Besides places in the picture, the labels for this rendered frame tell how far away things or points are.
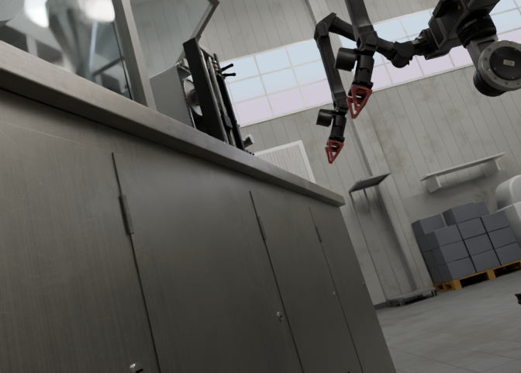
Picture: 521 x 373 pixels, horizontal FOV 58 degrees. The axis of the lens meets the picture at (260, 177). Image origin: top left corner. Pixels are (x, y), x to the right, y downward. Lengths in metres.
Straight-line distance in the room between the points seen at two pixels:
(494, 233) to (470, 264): 0.61
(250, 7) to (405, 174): 4.32
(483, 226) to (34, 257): 7.55
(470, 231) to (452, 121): 2.38
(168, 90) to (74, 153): 1.11
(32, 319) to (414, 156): 8.44
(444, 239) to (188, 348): 6.97
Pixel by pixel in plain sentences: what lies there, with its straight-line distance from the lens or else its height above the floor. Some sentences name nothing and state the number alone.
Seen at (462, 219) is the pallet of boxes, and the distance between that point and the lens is 7.73.
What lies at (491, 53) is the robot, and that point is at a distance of 2.03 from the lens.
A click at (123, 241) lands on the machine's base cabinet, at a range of 0.66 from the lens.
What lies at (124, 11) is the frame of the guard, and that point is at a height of 1.18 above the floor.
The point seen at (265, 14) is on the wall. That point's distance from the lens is 9.62.
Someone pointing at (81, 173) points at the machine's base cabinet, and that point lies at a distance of 0.64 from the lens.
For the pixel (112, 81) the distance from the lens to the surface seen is 0.90.
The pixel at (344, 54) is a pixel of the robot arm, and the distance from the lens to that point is 1.63.
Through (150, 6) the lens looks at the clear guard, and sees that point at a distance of 2.17.
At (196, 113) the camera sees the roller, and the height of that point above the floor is 1.27.
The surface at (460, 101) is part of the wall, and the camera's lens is 9.49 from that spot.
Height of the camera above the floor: 0.55
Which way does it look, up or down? 15 degrees up
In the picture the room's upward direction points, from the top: 17 degrees counter-clockwise
